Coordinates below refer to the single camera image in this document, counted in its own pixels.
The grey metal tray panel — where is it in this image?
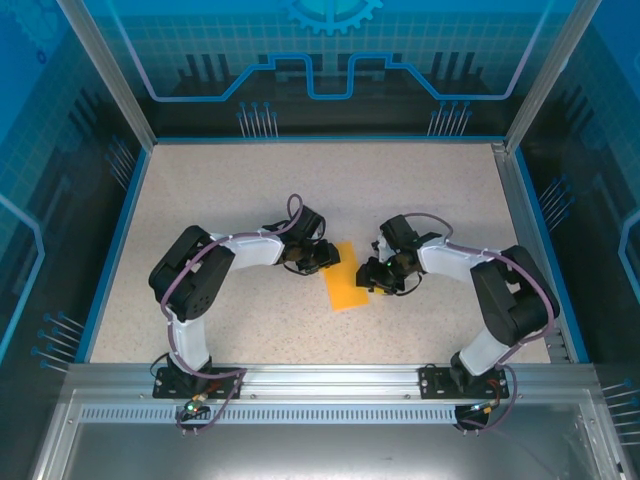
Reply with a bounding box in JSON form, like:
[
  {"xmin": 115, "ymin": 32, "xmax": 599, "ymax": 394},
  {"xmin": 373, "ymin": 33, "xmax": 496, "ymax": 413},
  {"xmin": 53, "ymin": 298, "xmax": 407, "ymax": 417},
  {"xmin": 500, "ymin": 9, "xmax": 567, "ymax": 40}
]
[{"xmin": 27, "ymin": 389, "xmax": 629, "ymax": 480}]

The aluminium mounting rail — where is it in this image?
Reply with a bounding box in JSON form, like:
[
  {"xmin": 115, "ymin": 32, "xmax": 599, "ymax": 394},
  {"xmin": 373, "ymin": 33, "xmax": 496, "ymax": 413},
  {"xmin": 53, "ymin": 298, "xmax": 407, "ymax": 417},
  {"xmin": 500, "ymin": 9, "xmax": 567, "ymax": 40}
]
[{"xmin": 64, "ymin": 363, "xmax": 599, "ymax": 401}]

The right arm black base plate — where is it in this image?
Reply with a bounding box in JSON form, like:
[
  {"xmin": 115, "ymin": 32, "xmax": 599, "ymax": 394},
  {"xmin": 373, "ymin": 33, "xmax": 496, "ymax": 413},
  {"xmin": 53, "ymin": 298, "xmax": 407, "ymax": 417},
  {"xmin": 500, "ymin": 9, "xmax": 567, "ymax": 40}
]
[{"xmin": 418, "ymin": 364, "xmax": 506, "ymax": 401}]

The aluminium side rail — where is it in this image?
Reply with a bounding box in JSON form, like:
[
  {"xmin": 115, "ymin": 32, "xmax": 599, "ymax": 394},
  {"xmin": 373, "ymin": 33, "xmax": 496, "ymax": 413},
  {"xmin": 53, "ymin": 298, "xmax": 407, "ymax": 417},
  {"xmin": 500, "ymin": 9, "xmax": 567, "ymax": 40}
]
[{"xmin": 491, "ymin": 141, "xmax": 576, "ymax": 365}]

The slotted metal cable duct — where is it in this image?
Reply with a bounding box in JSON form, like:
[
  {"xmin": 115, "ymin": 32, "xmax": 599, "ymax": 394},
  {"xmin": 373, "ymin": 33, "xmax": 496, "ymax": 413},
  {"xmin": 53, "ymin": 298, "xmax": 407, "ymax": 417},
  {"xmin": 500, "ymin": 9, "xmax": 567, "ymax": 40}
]
[{"xmin": 78, "ymin": 405, "xmax": 501, "ymax": 427}]

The cable connector with orange light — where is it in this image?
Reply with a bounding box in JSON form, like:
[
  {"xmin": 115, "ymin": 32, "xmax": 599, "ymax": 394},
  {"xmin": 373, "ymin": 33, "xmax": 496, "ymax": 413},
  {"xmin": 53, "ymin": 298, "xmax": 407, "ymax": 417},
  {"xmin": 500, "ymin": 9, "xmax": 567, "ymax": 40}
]
[{"xmin": 467, "ymin": 398, "xmax": 502, "ymax": 416}]

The cable connector with green light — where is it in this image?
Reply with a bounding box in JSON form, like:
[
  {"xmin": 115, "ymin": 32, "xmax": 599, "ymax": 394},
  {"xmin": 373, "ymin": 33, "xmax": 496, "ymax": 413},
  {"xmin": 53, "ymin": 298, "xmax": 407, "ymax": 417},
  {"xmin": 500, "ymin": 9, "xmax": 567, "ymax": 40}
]
[{"xmin": 183, "ymin": 392, "xmax": 210, "ymax": 417}]

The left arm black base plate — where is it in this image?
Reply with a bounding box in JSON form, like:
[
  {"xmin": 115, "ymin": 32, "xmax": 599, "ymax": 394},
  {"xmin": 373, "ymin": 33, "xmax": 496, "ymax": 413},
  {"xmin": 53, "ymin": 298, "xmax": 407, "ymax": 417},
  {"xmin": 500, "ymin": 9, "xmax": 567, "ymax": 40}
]
[{"xmin": 152, "ymin": 366, "xmax": 246, "ymax": 401}]

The aluminium frame post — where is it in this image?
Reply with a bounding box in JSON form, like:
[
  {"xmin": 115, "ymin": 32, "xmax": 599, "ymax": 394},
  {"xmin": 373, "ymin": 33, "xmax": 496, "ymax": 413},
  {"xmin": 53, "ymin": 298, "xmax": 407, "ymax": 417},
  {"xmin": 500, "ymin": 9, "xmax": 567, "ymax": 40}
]
[
  {"xmin": 503, "ymin": 0, "xmax": 604, "ymax": 154},
  {"xmin": 53, "ymin": 0, "xmax": 159, "ymax": 151}
]

